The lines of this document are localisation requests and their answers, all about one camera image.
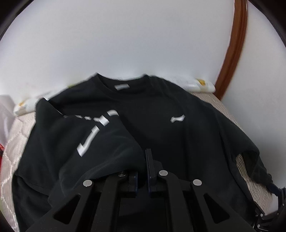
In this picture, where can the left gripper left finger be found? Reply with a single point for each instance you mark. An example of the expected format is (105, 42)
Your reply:
(92, 206)

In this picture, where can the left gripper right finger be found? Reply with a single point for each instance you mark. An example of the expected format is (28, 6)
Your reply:
(192, 205)

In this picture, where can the black sweatshirt with white print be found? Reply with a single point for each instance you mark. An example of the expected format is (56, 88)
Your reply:
(92, 130)

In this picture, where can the striped beige quilted mattress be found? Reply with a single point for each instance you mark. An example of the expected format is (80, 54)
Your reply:
(142, 212)

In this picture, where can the red paper shopping bag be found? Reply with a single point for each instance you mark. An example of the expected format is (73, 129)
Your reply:
(1, 154)

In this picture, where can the white printed rolled sheet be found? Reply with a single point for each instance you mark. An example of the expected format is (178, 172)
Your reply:
(190, 85)

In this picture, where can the white plastic shopping bag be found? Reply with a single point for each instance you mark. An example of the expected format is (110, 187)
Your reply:
(6, 117)

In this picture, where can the brown wooden door frame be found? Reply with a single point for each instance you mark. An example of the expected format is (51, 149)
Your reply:
(235, 47)

